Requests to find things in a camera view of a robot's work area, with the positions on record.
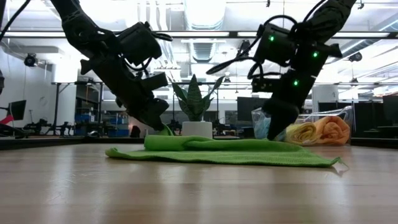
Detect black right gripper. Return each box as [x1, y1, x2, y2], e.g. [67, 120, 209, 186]
[262, 43, 343, 141]

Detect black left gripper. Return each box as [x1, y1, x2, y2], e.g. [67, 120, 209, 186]
[80, 55, 170, 132]

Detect blue microfiber towel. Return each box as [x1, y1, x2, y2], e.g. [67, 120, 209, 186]
[253, 116, 272, 140]

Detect yellow microfiber towel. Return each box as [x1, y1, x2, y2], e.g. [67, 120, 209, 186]
[284, 122, 321, 146]

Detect clear plastic basket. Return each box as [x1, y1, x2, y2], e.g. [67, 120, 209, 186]
[251, 105, 354, 147]

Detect orange microfiber towel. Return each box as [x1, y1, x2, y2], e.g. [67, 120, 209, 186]
[313, 116, 351, 146]

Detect green microfiber towel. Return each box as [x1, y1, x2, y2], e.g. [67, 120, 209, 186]
[104, 124, 343, 169]

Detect wide black monitor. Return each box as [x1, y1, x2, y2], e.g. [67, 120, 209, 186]
[236, 96, 271, 122]

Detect blue storage crate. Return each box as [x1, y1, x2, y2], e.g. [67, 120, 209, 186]
[108, 116, 130, 138]

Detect potted plant in white pot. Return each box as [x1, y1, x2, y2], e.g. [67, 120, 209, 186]
[170, 73, 226, 139]

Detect black shelving unit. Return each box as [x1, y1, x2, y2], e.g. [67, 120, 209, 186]
[74, 81, 104, 123]

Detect black ceiling spotlight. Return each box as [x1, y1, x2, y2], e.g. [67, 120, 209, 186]
[348, 51, 363, 63]
[24, 52, 38, 68]
[238, 39, 252, 58]

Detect black overhead light bar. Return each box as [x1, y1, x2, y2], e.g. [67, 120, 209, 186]
[0, 30, 398, 40]

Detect black background cabinets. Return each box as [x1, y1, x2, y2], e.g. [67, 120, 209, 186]
[318, 95, 398, 138]

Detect black background equipment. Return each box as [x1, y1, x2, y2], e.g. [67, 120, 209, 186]
[23, 117, 75, 136]

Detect small black tilted monitor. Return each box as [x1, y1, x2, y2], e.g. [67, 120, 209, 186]
[6, 99, 27, 121]

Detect red flat object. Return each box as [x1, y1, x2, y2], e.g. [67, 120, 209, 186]
[0, 114, 15, 126]

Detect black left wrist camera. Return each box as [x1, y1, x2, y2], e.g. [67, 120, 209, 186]
[141, 72, 169, 93]

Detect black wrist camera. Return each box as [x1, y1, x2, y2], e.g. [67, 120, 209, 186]
[251, 76, 281, 93]
[141, 72, 169, 93]

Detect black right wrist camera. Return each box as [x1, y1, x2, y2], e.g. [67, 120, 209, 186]
[251, 76, 281, 93]

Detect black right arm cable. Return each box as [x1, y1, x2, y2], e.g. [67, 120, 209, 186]
[206, 14, 300, 80]

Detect silver ventilation duct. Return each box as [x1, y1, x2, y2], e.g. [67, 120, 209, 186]
[183, 0, 227, 63]

